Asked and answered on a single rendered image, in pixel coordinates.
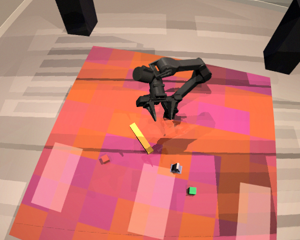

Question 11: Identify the green cube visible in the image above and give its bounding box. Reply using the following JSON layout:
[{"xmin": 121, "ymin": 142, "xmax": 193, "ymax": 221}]
[{"xmin": 188, "ymin": 187, "xmax": 197, "ymax": 196}]

